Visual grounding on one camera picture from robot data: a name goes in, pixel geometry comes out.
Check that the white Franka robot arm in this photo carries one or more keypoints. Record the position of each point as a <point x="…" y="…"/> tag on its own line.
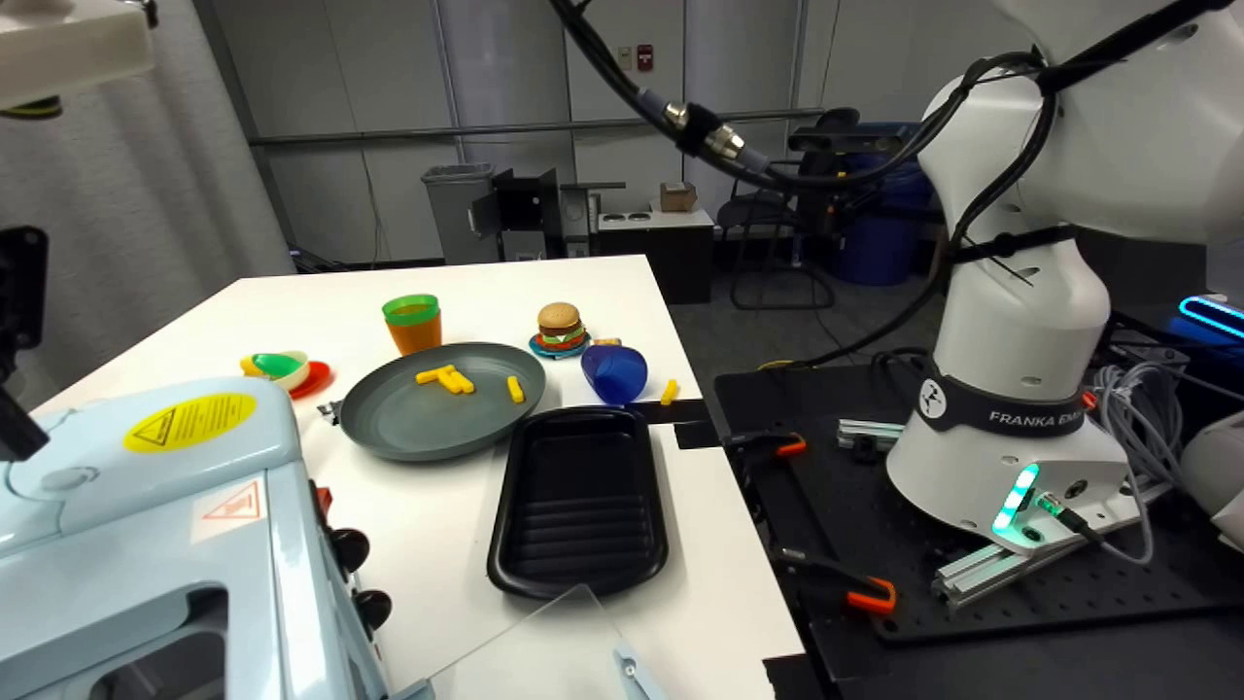
<point x="1117" y="119"/>

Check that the light blue breakfast maker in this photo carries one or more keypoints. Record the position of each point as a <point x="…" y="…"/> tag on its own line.
<point x="172" y="547"/>

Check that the blue plastic cup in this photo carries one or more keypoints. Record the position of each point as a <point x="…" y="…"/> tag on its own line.
<point x="615" y="377"/>

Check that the yellow toy fry on table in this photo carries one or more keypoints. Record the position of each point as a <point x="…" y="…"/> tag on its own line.
<point x="668" y="396"/>

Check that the toy hamburger on teal plate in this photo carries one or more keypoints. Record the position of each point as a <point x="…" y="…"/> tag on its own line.
<point x="557" y="334"/>

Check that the single yellow fry on plate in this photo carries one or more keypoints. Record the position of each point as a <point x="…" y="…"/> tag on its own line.
<point x="514" y="391"/>

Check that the yellow toy fries on plate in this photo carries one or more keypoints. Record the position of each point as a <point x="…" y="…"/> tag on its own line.
<point x="447" y="378"/>

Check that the black baking tray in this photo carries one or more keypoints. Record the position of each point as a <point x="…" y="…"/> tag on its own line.
<point x="580" y="509"/>

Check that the orange clamp near table corner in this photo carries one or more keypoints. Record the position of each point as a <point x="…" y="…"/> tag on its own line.
<point x="762" y="448"/>

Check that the black perforated base board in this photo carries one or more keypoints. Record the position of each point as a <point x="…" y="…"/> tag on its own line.
<point x="969" y="556"/>

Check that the grey cabinet in background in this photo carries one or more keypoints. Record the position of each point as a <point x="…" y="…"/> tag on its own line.
<point x="462" y="212"/>

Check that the grey round plate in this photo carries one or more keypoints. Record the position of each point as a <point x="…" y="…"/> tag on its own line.
<point x="404" y="422"/>

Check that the blue bin in background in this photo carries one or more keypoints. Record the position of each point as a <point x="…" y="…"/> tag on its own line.
<point x="882" y="230"/>

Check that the toy food slices plate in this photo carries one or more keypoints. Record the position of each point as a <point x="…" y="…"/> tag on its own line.
<point x="292" y="372"/>

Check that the orange clamp on breadboard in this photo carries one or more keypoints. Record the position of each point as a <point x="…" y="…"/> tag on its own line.
<point x="835" y="583"/>

